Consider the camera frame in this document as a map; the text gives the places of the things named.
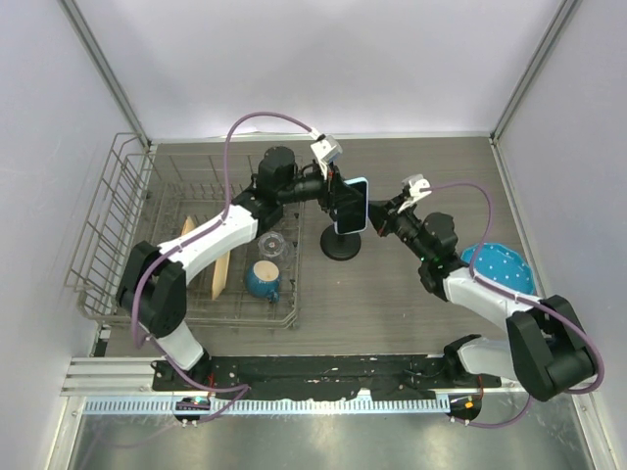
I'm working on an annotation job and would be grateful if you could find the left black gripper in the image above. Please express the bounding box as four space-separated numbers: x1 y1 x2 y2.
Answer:
277 160 360 212

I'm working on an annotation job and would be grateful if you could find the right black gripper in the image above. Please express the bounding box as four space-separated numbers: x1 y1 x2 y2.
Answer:
364 192 433 263

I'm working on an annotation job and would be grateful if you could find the phone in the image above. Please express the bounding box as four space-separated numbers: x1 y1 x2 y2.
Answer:
334 177 369 235

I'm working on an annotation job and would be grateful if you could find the black phone stand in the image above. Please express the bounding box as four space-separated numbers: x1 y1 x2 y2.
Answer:
319 215 365 261

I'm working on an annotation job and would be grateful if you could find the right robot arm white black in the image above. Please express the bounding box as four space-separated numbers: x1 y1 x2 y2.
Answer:
368 198 602 401

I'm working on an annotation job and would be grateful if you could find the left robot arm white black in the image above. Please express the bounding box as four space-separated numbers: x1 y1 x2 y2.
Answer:
116 146 369 391

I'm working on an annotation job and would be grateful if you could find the clear glass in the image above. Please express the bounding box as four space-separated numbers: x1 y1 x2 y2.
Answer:
258 231 293 264

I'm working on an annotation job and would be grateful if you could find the blue mug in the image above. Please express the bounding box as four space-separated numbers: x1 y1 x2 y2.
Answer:
245 259 281 304

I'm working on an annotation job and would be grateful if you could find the blue polka dot plate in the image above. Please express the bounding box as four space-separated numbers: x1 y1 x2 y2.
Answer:
474 243 536 295

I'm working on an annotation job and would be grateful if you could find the right beige plate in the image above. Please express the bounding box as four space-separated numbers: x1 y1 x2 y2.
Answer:
211 251 230 301

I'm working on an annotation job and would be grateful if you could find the beige plate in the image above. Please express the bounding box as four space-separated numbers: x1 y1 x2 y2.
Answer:
181 215 196 236
211 251 230 301

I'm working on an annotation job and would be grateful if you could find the left beige plate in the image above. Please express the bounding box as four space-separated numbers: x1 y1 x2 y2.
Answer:
181 215 196 236

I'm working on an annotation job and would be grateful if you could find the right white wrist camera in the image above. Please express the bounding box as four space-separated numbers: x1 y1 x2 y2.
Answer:
397 174 432 213

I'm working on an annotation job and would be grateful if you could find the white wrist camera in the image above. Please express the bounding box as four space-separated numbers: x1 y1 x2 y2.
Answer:
309 127 343 180
397 174 432 213

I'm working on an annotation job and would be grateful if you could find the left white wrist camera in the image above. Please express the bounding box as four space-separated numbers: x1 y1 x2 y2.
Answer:
309 127 343 180

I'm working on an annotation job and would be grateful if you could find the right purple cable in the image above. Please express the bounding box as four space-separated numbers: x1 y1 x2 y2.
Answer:
428 181 606 432

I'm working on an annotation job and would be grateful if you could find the purple cable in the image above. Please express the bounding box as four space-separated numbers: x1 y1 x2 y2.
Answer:
428 181 606 432
131 111 327 425

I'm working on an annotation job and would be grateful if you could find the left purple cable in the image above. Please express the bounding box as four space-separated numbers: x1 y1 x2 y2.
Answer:
131 111 327 425

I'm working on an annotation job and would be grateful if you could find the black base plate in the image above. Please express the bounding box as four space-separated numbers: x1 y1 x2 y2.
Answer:
151 353 504 401

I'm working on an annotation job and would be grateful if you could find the white slotted cable duct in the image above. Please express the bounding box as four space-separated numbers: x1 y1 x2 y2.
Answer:
83 393 450 417

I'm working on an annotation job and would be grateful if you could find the grey wire dish rack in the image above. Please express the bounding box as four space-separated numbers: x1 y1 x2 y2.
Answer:
65 133 306 329

